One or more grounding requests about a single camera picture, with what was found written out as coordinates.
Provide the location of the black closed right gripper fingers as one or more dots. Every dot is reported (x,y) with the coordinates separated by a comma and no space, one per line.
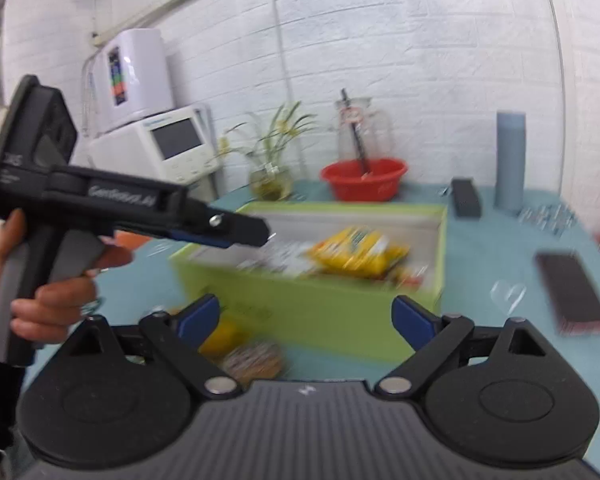
(223,229)

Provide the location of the red plastic basin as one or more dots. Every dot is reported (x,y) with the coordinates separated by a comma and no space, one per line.
(349,184)

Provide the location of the white and red snack packet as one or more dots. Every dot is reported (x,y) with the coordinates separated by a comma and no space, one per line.
(291,259)

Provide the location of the white machine with screen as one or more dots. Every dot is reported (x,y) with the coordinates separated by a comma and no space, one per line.
(176,146)

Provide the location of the orchid plant in glass vase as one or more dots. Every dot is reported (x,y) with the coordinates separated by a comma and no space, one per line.
(263,143)

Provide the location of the grey cylindrical bottle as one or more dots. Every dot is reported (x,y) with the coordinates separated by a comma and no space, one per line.
(511,137)

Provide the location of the black rectangular case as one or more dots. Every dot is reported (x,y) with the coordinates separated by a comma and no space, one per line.
(466,200)

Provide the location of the white water purifier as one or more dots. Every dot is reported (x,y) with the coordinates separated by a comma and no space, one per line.
(131,79)

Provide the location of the green cardboard box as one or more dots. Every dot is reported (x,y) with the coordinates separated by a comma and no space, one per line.
(328,312)

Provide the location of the smartphone with red case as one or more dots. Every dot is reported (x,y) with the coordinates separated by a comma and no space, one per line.
(574,298)

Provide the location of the clear glass pitcher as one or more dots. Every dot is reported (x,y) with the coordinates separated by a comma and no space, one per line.
(364,132)

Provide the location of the yellow snack bag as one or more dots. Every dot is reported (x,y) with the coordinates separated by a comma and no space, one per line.
(357,251)

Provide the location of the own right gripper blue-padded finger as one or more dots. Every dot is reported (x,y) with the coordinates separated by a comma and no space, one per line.
(176,340)
(436,343)

